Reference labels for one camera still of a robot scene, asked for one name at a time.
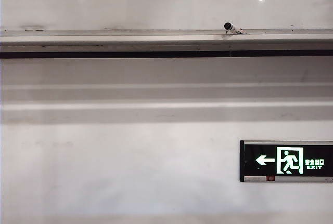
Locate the white marker with black cap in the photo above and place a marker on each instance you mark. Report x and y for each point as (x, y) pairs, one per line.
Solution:
(235, 29)

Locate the aluminium whiteboard tray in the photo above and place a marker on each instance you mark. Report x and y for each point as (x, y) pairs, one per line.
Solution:
(130, 42)

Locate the white whiteboard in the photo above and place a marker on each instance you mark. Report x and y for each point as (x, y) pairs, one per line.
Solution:
(156, 3)

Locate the black green exit sign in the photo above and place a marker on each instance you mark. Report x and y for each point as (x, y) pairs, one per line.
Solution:
(288, 160)

